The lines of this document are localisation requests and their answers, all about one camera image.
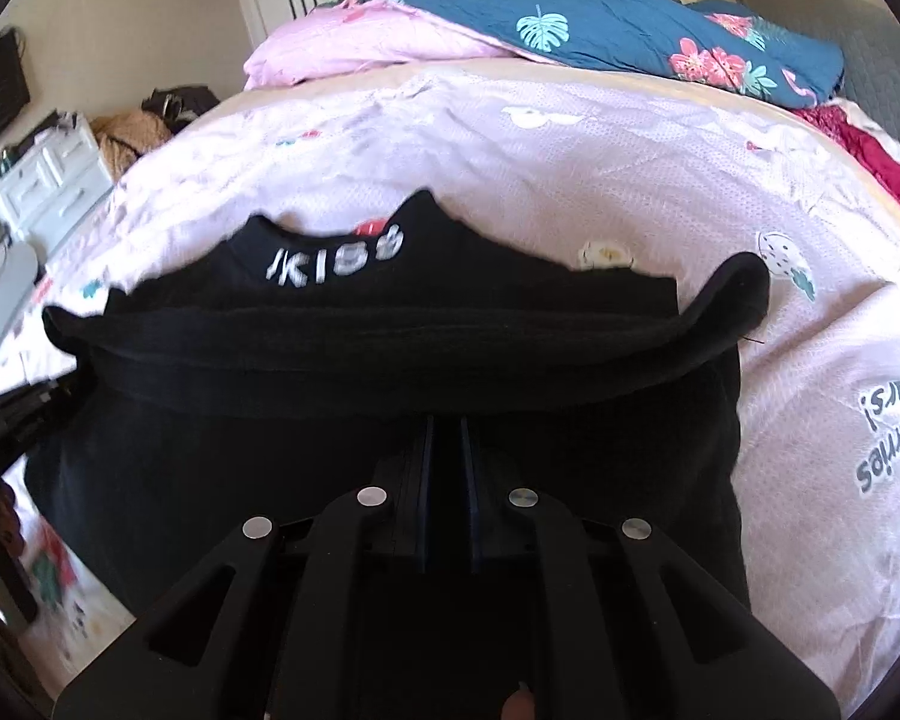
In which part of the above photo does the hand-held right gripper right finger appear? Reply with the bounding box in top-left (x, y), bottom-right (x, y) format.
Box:
top-left (461, 416), bottom-right (845, 720)

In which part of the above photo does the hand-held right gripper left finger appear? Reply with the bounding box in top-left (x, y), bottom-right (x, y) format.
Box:
top-left (52, 416), bottom-right (436, 720)

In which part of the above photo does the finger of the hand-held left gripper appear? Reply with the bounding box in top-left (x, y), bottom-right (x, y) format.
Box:
top-left (0, 375), bottom-right (85, 432)

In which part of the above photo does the black long-sleeve shirt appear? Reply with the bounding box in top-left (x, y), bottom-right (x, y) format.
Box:
top-left (22, 191), bottom-right (773, 646)

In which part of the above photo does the person's right hand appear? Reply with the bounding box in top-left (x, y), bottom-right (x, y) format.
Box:
top-left (501, 682), bottom-right (537, 720)

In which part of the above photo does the grey chair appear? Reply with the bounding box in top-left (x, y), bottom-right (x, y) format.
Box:
top-left (0, 240), bottom-right (42, 406)

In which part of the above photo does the white drawer cabinet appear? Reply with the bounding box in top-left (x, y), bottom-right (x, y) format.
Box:
top-left (0, 112), bottom-right (115, 241)

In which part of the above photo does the tan cloth pile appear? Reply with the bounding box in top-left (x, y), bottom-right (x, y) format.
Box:
top-left (90, 109), bottom-right (175, 175)

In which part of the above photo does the black bag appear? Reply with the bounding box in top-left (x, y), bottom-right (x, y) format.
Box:
top-left (141, 85), bottom-right (221, 130)

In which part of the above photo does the pink quilt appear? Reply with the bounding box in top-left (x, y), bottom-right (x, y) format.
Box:
top-left (244, 0), bottom-right (552, 91)

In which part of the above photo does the blue floral quilt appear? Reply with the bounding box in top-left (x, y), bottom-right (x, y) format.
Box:
top-left (379, 0), bottom-right (845, 110)

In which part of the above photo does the red cloth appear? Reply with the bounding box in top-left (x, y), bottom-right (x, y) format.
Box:
top-left (791, 101), bottom-right (900, 235)

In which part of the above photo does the grey quilted headboard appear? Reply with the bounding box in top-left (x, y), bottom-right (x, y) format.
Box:
top-left (735, 0), bottom-right (900, 166)

